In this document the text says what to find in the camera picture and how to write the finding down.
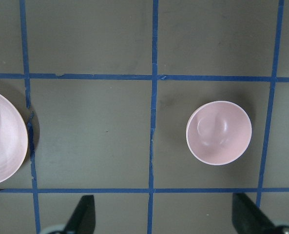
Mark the pink plate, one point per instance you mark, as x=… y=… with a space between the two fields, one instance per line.
x=13 y=139

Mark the small pink bowl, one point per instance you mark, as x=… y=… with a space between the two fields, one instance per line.
x=218 y=132

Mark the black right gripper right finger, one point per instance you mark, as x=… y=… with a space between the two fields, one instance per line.
x=247 y=218

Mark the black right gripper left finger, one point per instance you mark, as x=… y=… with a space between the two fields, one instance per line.
x=83 y=219

